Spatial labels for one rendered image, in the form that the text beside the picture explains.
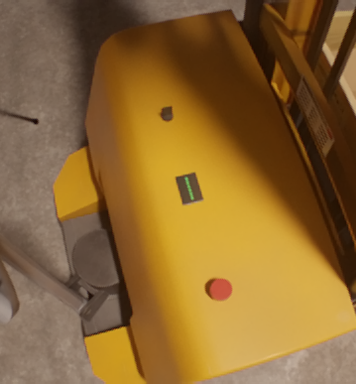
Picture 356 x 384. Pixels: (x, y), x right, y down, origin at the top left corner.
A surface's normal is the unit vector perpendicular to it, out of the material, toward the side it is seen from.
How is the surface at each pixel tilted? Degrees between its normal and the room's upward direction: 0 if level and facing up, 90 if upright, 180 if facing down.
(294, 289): 0
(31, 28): 0
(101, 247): 0
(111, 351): 22
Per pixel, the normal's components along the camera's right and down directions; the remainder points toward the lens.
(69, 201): -0.37, -0.26
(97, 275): -0.02, -0.38
